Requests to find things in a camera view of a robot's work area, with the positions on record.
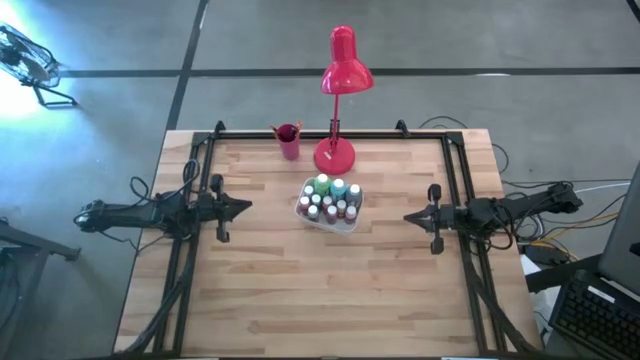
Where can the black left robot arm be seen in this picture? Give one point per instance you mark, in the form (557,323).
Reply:
(140,215)

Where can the rig computer monitor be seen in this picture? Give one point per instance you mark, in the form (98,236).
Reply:
(622,235)

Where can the large light teal paint bottle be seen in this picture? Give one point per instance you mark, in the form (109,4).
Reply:
(338,186)

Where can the pink paint bottle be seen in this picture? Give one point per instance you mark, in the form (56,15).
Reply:
(351,213)

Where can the paintbrush with orange tip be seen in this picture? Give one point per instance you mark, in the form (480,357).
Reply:
(299,124)

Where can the white plastic bin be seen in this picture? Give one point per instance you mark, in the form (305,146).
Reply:
(330,227)

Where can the maroon cup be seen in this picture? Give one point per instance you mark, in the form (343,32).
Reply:
(289,145)

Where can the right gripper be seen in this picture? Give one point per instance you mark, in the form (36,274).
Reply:
(440,215)

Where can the red desk lamp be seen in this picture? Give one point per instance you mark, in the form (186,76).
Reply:
(345,70)

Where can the yellow paint bottle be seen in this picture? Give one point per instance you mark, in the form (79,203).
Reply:
(341,206)

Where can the black power box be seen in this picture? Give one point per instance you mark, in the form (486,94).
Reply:
(542,254)

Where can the large dark teal paint bottle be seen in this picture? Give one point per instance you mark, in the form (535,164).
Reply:
(354,193)

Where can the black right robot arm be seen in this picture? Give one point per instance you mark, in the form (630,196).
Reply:
(520,207)

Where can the black computer desk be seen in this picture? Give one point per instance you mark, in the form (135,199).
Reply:
(560,272)

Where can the black keyboard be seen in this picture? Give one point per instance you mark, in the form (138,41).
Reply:
(595,317)

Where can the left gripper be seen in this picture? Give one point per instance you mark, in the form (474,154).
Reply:
(217,207)

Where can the black side table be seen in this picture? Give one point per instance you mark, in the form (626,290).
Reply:
(30,247)

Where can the black aluminium rig frame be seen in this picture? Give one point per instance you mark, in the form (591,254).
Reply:
(380,135)

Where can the black floor fan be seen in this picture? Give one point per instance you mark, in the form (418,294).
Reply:
(27,62)

